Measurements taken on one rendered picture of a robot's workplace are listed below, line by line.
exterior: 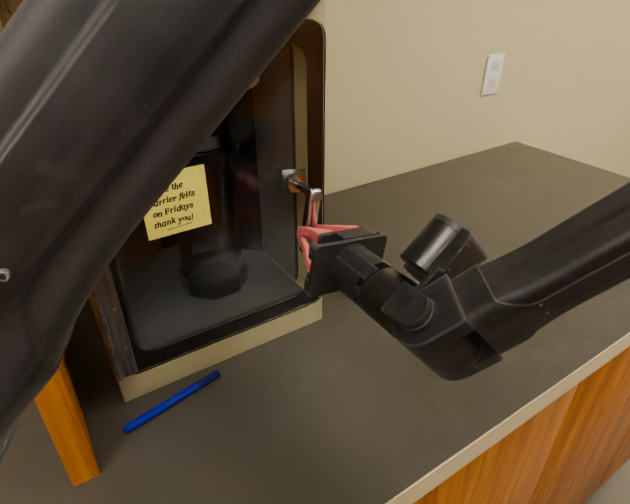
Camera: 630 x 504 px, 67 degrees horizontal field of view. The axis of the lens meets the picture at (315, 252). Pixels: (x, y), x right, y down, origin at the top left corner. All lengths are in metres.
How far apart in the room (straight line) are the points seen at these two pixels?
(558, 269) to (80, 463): 0.52
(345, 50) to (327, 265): 0.74
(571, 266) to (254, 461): 0.41
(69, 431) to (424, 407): 0.42
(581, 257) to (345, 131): 0.90
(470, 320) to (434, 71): 1.05
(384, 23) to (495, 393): 0.87
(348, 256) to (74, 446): 0.36
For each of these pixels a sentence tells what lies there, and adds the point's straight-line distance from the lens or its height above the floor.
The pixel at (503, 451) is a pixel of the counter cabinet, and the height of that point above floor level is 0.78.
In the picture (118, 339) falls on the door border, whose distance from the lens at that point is 0.63.
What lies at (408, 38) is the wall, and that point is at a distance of 1.30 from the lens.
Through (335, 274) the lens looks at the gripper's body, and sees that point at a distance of 0.52.
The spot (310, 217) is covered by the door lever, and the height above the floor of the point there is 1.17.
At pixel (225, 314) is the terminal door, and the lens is 0.67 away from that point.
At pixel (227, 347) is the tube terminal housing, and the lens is 0.72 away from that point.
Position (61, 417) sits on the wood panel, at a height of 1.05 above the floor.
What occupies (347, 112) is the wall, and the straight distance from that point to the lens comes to 1.22.
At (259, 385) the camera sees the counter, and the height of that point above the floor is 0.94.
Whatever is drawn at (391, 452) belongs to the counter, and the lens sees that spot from 0.63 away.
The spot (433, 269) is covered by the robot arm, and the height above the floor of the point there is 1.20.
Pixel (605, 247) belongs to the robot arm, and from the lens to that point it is 0.41.
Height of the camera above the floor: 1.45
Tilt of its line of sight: 32 degrees down
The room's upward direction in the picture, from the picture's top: straight up
